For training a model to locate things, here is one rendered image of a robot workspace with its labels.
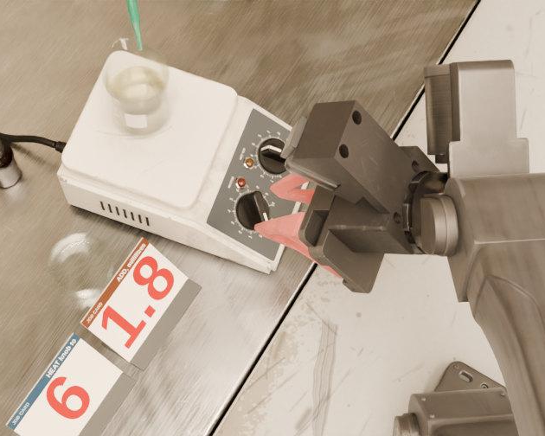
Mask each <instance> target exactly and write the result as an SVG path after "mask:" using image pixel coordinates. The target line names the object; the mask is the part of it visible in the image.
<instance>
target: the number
mask: <svg viewBox="0 0 545 436"><path fill-rule="evenodd" d="M115 372H116V370H115V369H113V368H112V367H111V366H110V365H108V364H107V363H106V362H104V361H103V360H102V359H101V358H99V357H98V356H97V355H95V354H94V353H93V352H92V351H91V350H90V349H89V348H87V347H86V346H85V345H83V344H82V343H81V342H78V343H77V344H76V345H75V347H74V349H73V350H72V351H71V353H70V354H69V356H68V357H67V359H66V360H65V361H64V363H63V364H62V365H61V366H60V368H59V369H58V370H57V372H56V373H55V375H54V376H53V378H52V379H51V381H50V382H49V383H48V385H47V386H46V387H45V388H44V390H43V391H42V393H41V394H40V395H39V397H38V398H37V400H36V401H35V403H34V404H33V406H32V407H31V408H30V410H29V411H28V412H27V413H26V415H25V416H24V417H23V419H22V421H21V422H20V423H19V425H18V426H17V427H16V428H17V429H18V430H20V431H21V432H23V433H24V434H26V435H27V436H71V434H72V433H73V432H74V430H75V428H76V427H77V426H78V425H79V424H80V422H81V420H82V419H83V417H84V416H85V415H86V413H87V411H88V410H89V408H90V407H91V406H92V404H93V403H94V402H95V400H96V399H97V398H98V396H99V394H100V393H101V391H102V390H103V389H104V387H105V386H106V384H107V383H108V382H109V381H110V379H111V378H112V376H113V374H114V373H115Z"/></svg>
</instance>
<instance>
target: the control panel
mask: <svg viewBox="0 0 545 436"><path fill-rule="evenodd" d="M289 134H290V131H289V130H288V129H286V128H285V127H284V126H282V125H280V124H279V123H277V122H275V121H274V120H272V119H270V118H268V117H267V116H266V115H265V114H263V113H262V112H259V111H258V110H256V109H254V108H253V110H252V111H251V112H250V115H249V117H248V120H247V123H246V125H245V128H244V130H243V132H242V134H241V136H240V140H239V143H238V144H237V147H236V149H235V151H234V154H233V157H232V159H231V162H230V164H229V166H228V169H227V172H226V174H225V176H224V178H223V181H222V183H221V187H220V188H219V191H218V193H217V196H216V198H215V201H214V204H213V206H212V208H211V210H210V212H209V215H208V219H207V222H206V223H207V224H208V225H209V226H210V227H212V228H215V229H216V230H218V231H220V232H222V233H224V234H225V235H227V236H229V237H230V238H232V239H234V240H236V241H238V242H239V243H241V244H243V245H244V246H246V247H249V248H250V249H252V250H254V251H255V252H256V253H259V254H261V255H263V256H264V257H266V258H268V259H269V260H272V261H274V260H275V258H276V255H277V252H278V250H279V246H280V244H279V243H278V242H276V241H273V240H269V239H267V238H266V237H264V236H262V235H261V234H260V233H259V232H257V231H256V230H250V229H247V228H245V227H244V226H242V225H241V223H240V222H239V220H238V217H237V214H236V207H237V203H238V201H239V200H240V199H241V198H242V197H243V196H244V195H246V194H249V193H252V192H254V191H257V190H258V191H260V192H261V194H262V195H263V198H264V199H265V200H266V202H267V204H268V206H269V209H270V220H271V219H275V218H279V217H282V216H286V215H291V214H292V211H293V210H294V207H295V204H296V202H295V201H291V200H286V199H282V198H279V197H277V196H276V195H275V194H274V193H273V192H272V191H271V190H270V187H271V186H272V185H273V184H275V183H276V182H278V181H279V180H281V179H282V178H284V177H286V176H288V175H289V174H291V172H290V171H288V170H286V171H285V172H283V173H281V174H278V175H274V174H271V173H269V172H267V171H266V170H265V169H264V168H263V167H262V166H261V164H260V160H259V149H260V146H261V145H262V143H263V142H265V141H266V140H268V139H270V138H276V139H279V140H281V141H283V142H284V143H286V140H287V139H288V136H289ZM248 158H251V159H252V160H253V166H252V167H247V165H246V160H247V159H248ZM239 178H243V179H245V181H246V185H245V186H244V187H240V186H239V185H238V179H239Z"/></svg>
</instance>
